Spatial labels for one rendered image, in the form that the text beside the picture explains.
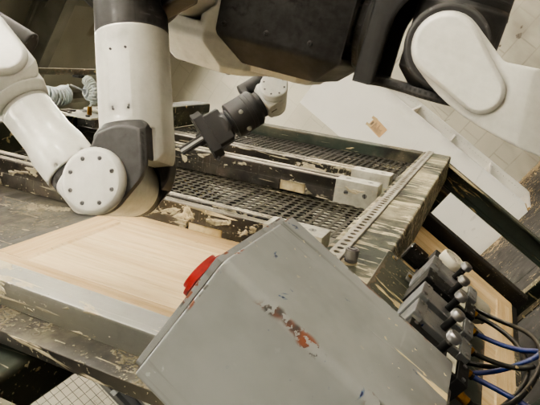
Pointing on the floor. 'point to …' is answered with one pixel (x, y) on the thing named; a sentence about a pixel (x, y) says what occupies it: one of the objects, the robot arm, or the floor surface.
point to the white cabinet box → (483, 169)
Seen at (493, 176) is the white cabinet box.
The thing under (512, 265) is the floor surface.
